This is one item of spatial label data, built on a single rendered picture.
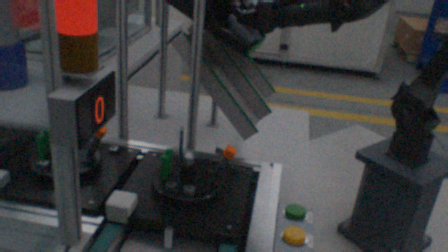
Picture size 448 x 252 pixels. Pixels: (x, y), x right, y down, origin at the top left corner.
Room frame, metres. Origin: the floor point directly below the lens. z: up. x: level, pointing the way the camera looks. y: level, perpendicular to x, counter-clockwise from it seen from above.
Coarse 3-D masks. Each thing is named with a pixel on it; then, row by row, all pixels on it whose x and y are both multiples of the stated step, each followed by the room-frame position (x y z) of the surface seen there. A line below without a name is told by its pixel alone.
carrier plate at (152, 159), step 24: (144, 168) 0.80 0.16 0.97; (240, 168) 0.83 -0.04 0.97; (144, 192) 0.71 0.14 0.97; (240, 192) 0.74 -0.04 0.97; (144, 216) 0.64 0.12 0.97; (168, 216) 0.64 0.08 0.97; (192, 216) 0.65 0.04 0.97; (216, 216) 0.66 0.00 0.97; (240, 216) 0.66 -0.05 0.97; (216, 240) 0.61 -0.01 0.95
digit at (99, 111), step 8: (104, 88) 0.58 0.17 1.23; (96, 96) 0.56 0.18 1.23; (104, 96) 0.58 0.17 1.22; (96, 104) 0.56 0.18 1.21; (104, 104) 0.58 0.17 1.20; (96, 112) 0.55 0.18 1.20; (104, 112) 0.58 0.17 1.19; (96, 120) 0.55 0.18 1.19; (104, 120) 0.58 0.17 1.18; (96, 128) 0.55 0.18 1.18
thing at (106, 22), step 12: (108, 0) 1.83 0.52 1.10; (132, 0) 2.10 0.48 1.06; (144, 0) 2.27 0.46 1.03; (108, 12) 1.83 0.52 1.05; (132, 12) 2.10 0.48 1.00; (144, 12) 2.28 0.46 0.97; (108, 24) 1.82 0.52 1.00; (132, 24) 2.10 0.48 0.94; (144, 24) 2.28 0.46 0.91; (108, 36) 1.82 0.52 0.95; (108, 48) 1.82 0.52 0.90
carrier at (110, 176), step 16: (112, 144) 0.88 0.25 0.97; (80, 160) 0.77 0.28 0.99; (96, 160) 0.78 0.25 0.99; (112, 160) 0.81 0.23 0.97; (128, 160) 0.82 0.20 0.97; (80, 176) 0.72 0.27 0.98; (96, 176) 0.75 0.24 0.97; (112, 176) 0.75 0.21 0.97; (80, 192) 0.69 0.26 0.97; (96, 192) 0.69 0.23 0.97; (112, 192) 0.71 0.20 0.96; (96, 208) 0.65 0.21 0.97
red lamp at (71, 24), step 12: (60, 0) 0.55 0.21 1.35; (72, 0) 0.54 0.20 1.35; (84, 0) 0.55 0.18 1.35; (96, 0) 0.57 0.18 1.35; (60, 12) 0.55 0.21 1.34; (72, 12) 0.54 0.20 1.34; (84, 12) 0.55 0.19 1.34; (96, 12) 0.57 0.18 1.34; (60, 24) 0.55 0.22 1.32; (72, 24) 0.54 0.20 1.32; (84, 24) 0.55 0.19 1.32; (96, 24) 0.57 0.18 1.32
